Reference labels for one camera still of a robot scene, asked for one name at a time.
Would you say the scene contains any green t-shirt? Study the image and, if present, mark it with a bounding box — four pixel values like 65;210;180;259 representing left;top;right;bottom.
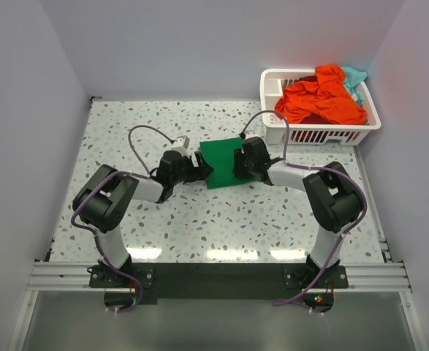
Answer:
200;137;254;189

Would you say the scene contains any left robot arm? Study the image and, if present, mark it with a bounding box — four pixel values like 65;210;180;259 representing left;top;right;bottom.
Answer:
71;150;214;293

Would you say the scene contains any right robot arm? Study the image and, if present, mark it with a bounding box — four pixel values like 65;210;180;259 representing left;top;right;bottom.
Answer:
233;134;367;287

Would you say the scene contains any white plastic basket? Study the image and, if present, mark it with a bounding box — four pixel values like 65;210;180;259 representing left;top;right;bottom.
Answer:
259;64;381;146

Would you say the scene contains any orange t-shirt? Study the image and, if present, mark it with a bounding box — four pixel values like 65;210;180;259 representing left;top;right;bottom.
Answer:
274;64;368;125

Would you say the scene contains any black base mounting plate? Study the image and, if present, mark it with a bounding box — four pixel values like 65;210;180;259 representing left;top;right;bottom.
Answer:
87;263;349;312

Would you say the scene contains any teal t-shirt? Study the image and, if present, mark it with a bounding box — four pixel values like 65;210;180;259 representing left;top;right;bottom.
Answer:
341;67;368;104

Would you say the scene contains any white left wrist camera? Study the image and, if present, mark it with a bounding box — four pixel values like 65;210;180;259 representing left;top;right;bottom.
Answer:
172;135;190;150

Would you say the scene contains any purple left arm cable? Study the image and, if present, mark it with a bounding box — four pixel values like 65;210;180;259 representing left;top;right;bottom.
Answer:
70;125;177;314

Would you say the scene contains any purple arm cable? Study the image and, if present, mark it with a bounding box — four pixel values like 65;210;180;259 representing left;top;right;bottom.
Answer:
239;110;368;306
70;125;177;314

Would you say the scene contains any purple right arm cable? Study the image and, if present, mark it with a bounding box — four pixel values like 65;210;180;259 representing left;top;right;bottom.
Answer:
239;110;368;306

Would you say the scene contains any aluminium frame rail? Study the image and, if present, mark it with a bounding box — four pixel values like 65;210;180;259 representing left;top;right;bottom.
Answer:
26;261;411;293

